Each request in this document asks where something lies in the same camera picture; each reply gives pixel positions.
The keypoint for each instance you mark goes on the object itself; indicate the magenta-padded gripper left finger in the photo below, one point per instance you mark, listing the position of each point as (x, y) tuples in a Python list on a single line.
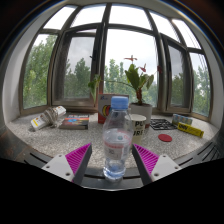
[(58, 166)]

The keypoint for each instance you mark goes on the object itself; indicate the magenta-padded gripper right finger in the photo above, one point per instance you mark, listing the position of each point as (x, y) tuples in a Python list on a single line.
[(165, 166)]

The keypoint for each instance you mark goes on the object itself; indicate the clear blue-capped water bottle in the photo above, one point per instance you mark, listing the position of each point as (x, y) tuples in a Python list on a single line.
[(116, 133)]

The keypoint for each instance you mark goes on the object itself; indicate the flat round red coaster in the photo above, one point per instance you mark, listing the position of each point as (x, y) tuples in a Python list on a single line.
[(165, 138)]

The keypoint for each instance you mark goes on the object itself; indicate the white printed paper cup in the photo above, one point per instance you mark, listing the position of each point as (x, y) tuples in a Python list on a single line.
[(139, 128)]

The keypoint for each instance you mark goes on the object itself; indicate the dark colourful book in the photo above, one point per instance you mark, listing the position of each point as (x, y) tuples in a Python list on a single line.
[(75, 121)]

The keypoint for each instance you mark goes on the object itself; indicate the blue-green carton pack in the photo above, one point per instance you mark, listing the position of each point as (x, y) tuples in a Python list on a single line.
[(181, 119)]

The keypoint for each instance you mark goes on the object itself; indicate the potted anthurium in white pot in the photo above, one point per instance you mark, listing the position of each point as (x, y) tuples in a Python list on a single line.
[(140, 110)]

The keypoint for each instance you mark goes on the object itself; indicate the red and white filament box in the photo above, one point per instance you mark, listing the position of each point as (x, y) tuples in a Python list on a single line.
[(104, 110)]

